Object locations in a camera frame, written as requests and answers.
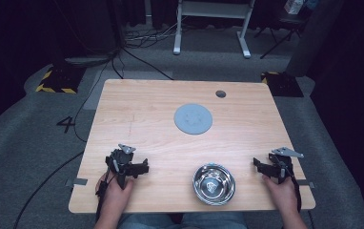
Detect thin black floor cable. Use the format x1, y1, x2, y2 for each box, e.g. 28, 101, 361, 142
72, 58, 115, 144

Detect hand-held gripper cable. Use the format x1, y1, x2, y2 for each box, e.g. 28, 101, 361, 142
288, 163, 303, 214
94, 171, 118, 222

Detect white cardboard box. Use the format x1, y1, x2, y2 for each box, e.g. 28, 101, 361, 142
283, 0, 306, 15

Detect person's right hand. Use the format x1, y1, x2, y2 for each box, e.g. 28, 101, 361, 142
261, 175, 299, 212

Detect black yellow striped base plate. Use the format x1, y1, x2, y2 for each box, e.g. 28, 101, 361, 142
260, 71, 305, 98
34, 64, 87, 95

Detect black folding chair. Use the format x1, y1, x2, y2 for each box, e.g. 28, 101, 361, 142
253, 9, 312, 60

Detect grey round flat disc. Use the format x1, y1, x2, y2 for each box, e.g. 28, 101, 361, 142
173, 103, 213, 135

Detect grey tape strip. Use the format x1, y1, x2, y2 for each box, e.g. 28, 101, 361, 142
65, 177, 89, 188
295, 178, 315, 189

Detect shiny steel bowl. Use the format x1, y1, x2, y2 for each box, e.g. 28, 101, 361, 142
192, 162, 236, 207

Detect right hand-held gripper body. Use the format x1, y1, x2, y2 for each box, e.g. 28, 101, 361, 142
268, 146, 305, 185

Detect straight black floor cable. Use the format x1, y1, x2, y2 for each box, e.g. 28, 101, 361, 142
119, 47, 167, 81

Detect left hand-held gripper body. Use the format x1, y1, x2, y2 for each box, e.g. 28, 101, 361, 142
105, 143, 137, 191

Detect left hand-held gripper cable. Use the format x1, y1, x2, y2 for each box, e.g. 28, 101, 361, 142
94, 171, 118, 222

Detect white metal desk frame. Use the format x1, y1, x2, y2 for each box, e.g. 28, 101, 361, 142
172, 0, 256, 59

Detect long black floor cable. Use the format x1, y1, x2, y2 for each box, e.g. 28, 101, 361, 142
12, 150, 86, 229

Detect bundle of floor cables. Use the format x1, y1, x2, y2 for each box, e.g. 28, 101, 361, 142
124, 15, 188, 50

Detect right hand-held gripper cable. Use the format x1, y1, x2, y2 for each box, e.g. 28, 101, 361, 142
288, 163, 303, 214

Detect person's legs in jeans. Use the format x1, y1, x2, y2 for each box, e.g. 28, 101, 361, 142
117, 212, 249, 229

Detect person's left hand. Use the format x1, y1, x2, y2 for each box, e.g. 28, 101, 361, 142
95, 173, 136, 208

